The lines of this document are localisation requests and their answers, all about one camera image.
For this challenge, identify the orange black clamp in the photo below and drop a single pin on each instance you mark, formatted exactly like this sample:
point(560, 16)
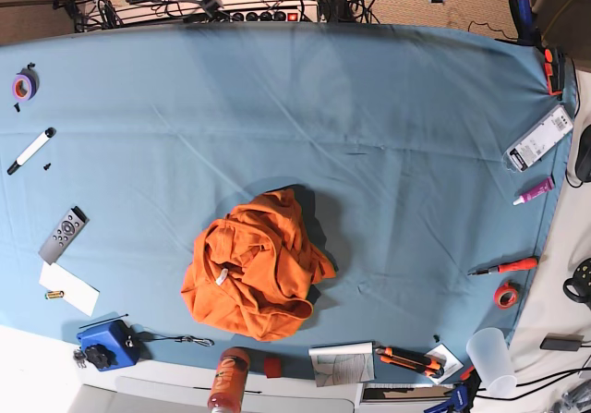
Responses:
point(554, 66)

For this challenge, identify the small white leaflet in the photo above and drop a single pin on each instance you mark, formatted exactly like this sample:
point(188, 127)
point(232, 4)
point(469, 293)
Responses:
point(449, 362)

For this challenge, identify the clear plastic package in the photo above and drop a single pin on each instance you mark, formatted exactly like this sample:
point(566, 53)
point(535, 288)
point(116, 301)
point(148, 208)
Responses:
point(540, 139)

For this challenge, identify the blue table cloth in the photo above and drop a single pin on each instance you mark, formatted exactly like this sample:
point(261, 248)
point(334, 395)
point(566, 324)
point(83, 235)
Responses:
point(392, 138)

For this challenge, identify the orange black utility knife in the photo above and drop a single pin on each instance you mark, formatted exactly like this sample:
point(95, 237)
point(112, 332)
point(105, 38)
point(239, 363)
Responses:
point(410, 360)

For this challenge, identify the purple glue tube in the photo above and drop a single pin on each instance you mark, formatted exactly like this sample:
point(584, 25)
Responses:
point(542, 188)

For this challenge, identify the folded paper booklet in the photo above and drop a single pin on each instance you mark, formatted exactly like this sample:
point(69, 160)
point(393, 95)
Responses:
point(342, 365)

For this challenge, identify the blue plastic box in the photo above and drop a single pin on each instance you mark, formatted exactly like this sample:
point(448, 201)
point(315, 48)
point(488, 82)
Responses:
point(109, 346)

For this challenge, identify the orange t-shirt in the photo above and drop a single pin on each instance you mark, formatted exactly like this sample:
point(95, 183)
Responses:
point(252, 270)

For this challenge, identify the black white marker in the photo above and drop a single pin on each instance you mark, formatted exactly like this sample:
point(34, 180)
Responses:
point(36, 145)

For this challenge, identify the red tape roll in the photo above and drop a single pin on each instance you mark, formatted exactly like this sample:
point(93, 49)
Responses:
point(506, 296)

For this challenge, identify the small red block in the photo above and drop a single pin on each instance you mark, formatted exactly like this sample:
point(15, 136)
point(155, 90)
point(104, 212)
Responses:
point(272, 367)

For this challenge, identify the small AA battery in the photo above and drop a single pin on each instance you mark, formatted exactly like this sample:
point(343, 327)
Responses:
point(54, 295)

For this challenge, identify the black cable tie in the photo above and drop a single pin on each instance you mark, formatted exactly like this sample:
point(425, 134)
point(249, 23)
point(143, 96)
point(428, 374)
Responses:
point(113, 319)

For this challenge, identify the grey remote control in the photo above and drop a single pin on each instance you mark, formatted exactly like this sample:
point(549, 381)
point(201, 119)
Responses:
point(63, 235)

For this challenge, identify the black power strip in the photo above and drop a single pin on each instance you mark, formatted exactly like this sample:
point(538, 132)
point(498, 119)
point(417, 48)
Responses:
point(239, 16)

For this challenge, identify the red handled screwdriver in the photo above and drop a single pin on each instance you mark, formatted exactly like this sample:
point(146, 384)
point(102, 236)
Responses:
point(508, 267)

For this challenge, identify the black power adapter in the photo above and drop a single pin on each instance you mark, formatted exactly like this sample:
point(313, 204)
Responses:
point(561, 342)

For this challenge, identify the blue bar clamp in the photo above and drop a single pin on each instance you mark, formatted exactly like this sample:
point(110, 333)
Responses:
point(462, 396)

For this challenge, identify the purple tape roll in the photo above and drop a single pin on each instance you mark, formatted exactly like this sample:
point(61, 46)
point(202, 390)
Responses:
point(25, 84)

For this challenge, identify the orange drink bottle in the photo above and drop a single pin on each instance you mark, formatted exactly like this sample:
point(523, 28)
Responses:
point(229, 382)

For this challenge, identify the clear plastic cup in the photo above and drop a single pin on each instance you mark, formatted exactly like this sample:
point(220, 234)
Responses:
point(490, 356)

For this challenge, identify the white paper card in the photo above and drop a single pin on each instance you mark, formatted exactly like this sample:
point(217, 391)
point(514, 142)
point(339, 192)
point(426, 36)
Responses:
point(78, 293)

